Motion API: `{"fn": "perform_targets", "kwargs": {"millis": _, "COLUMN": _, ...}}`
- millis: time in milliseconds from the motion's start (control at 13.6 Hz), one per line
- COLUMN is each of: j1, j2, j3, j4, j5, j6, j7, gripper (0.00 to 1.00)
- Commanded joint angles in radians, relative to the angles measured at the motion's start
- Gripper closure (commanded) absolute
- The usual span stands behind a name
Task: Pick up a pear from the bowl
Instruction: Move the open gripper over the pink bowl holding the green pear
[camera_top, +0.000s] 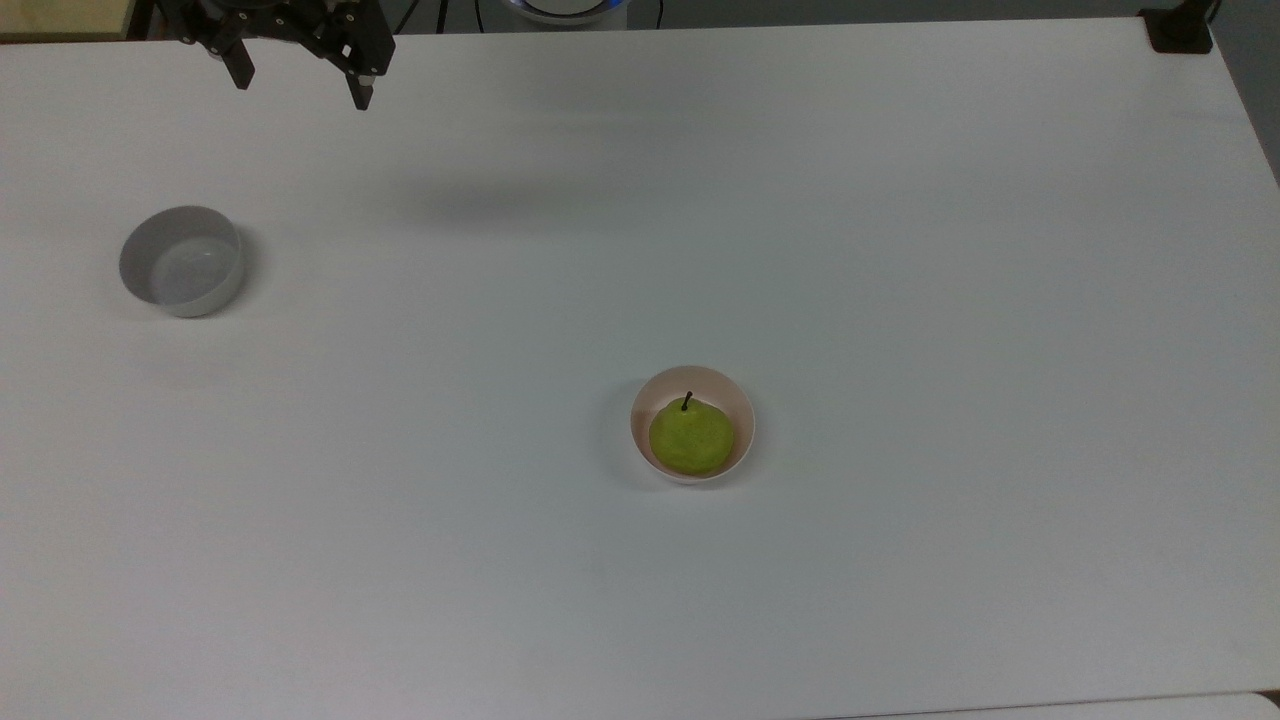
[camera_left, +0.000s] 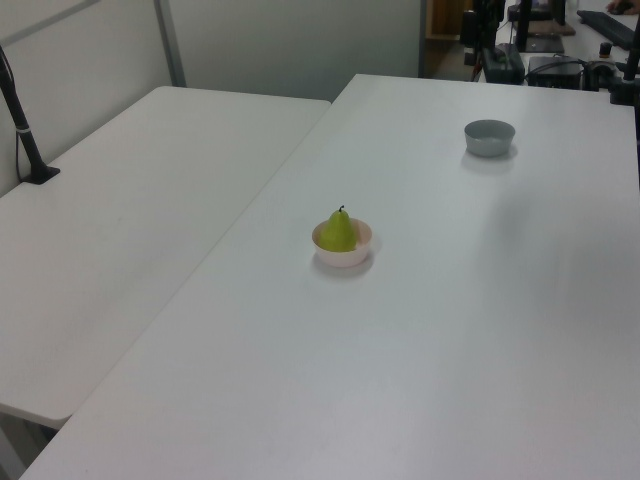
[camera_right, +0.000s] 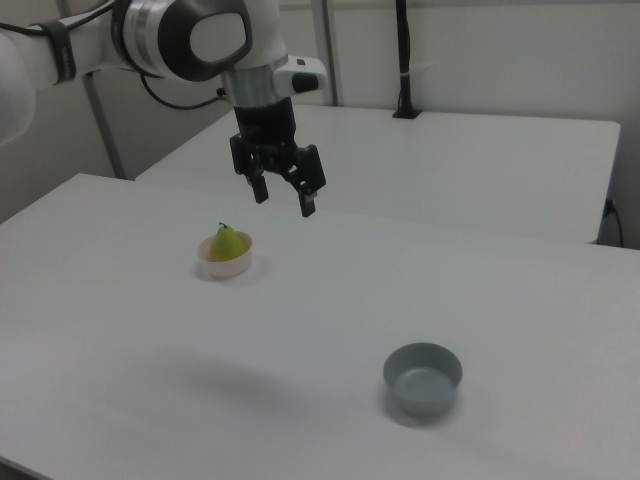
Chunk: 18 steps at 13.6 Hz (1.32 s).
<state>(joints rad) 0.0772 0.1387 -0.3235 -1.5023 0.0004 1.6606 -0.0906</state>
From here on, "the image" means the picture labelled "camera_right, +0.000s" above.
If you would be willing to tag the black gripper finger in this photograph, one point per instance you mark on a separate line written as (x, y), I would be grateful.
(259, 189)
(310, 175)

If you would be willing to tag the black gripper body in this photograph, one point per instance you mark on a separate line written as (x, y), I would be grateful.
(265, 125)

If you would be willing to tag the green pear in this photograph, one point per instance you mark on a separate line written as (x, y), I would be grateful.
(227, 247)

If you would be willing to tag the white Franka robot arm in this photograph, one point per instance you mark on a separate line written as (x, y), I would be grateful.
(150, 30)

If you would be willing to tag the pink plastic bowl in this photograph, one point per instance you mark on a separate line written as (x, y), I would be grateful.
(230, 271)

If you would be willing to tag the grey plastic bowl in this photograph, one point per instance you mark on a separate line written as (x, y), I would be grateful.
(422, 385)

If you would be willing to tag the white side table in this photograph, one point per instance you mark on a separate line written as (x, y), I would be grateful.
(425, 165)

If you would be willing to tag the white wall partition post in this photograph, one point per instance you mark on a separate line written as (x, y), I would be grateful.
(331, 50)

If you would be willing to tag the black camera pole with base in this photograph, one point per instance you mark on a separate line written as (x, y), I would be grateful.
(404, 50)

